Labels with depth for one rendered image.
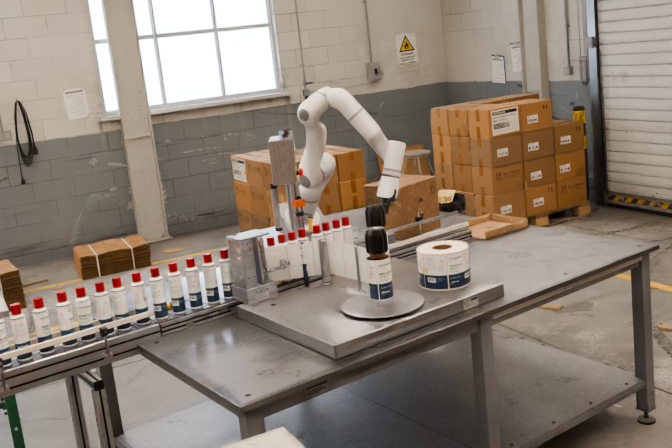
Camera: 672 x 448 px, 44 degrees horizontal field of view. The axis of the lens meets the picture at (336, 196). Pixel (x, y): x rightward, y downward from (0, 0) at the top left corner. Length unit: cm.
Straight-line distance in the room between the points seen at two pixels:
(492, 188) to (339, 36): 326
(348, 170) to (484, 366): 421
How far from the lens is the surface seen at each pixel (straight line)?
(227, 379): 273
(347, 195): 717
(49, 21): 865
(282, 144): 345
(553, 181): 762
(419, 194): 415
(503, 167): 722
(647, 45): 778
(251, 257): 323
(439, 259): 314
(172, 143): 890
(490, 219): 444
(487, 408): 324
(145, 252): 779
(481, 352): 315
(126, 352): 320
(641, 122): 791
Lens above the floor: 186
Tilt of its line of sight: 11 degrees down
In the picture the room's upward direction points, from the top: 6 degrees counter-clockwise
